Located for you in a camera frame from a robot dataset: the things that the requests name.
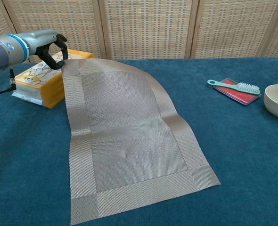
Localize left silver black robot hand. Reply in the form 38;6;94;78
25;29;68;70

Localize grey-brown woven placemat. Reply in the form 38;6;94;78
61;58;221;226

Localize yellow corgi print tissue pack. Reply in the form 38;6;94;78
11;49;94;109

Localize woven wooden folding screen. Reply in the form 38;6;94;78
0;0;278;64

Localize flat red plastic case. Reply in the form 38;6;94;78
213;78;262;105

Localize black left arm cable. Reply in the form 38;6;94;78
0;68;17;96

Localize teal handled white brush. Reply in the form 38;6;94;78
207;79;261;95

